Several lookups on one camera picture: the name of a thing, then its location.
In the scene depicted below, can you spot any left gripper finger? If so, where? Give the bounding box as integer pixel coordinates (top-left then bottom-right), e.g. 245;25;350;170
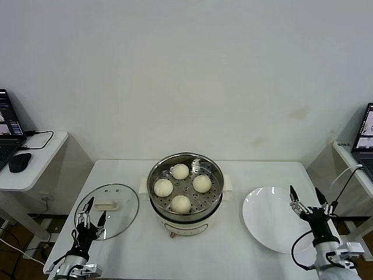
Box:
76;197;96;228
95;211;107;239

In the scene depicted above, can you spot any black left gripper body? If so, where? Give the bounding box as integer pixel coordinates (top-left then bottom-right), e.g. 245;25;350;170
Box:
72;221;98;253

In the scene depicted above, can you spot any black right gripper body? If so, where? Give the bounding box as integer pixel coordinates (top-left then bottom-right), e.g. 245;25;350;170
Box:
301;206;340;243

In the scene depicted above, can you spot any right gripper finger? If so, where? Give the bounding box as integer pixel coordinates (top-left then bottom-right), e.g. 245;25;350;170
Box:
314;187;339;216
288;184;309;216

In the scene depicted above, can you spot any glass lid with cream handle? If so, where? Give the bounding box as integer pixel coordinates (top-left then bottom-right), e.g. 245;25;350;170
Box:
74;183;140;242

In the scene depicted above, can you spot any white steamed baozi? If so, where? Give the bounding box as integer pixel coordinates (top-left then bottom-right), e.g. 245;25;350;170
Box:
153;178;175;197
170;194;192;213
171;163;190;180
192;174;212;194

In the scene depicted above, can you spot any steel perforated steamer basket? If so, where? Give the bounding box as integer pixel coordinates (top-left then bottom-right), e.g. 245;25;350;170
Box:
139;151;234;216

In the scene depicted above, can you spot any white round plate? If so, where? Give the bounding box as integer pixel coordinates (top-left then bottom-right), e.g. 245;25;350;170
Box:
241;186;318;254

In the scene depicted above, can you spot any open black laptop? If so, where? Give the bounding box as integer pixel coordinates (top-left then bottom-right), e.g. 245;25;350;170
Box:
351;102;373;179
0;88;27;173

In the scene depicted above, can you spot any black computer mouse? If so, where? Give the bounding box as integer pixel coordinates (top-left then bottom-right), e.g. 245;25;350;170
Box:
8;152;33;173

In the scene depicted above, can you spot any cream electric cooker base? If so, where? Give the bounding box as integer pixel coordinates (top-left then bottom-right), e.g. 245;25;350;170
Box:
139;191;233;239

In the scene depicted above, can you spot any black cable with adapter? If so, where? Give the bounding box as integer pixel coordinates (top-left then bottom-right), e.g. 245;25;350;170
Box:
328;166;364;216

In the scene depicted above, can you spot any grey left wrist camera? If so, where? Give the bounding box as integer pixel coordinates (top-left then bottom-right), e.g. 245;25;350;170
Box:
69;263;103;278

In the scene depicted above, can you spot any flat white cable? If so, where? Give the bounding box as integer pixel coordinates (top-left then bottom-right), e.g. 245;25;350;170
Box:
330;164;364;187

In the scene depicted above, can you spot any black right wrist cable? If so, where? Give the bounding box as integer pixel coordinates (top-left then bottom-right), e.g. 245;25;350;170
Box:
291;230;317;271

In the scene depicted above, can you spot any thin white cable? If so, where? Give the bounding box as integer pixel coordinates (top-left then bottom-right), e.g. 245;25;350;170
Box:
0;236;47;266

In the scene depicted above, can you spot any thin black cable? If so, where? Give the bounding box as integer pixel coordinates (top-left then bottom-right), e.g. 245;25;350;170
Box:
0;226;24;253

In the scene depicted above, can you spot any black laptop charging cable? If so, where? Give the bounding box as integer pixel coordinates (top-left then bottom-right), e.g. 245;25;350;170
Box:
17;129;55;151

